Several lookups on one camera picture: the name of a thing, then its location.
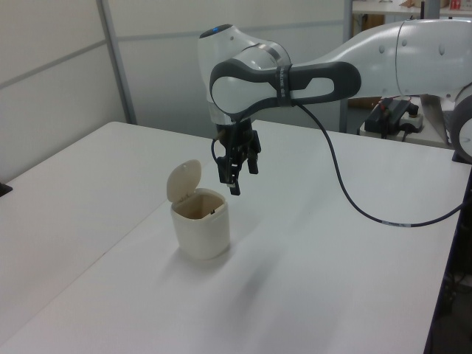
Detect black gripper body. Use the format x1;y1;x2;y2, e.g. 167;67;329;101
215;123;262;156

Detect small white trash can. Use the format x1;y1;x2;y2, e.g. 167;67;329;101
166;159;232;261

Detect white power strip with plugs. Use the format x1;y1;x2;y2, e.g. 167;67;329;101
364;97;426;142

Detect white background desk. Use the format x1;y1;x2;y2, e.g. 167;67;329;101
351;0;472;18

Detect black velcro strap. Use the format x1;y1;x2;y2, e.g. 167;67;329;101
275;63;295;108

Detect black hanging cable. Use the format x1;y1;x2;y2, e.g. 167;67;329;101
291;102;464;228

